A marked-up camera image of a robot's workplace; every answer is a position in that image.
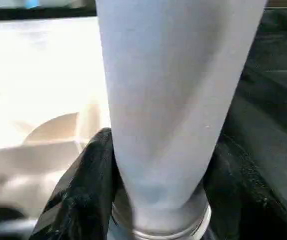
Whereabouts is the white plastic table leg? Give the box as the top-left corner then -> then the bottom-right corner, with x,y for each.
94,0 -> 268,238

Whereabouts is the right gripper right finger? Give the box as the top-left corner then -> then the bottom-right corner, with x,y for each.
203,135 -> 287,240

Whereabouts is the white plastic table top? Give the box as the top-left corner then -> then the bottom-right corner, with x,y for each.
0,16 -> 115,221

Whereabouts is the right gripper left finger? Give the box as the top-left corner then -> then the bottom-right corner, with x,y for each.
29,127 -> 120,240

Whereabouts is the black work surface mat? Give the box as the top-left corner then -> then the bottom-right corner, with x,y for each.
0,7 -> 287,240

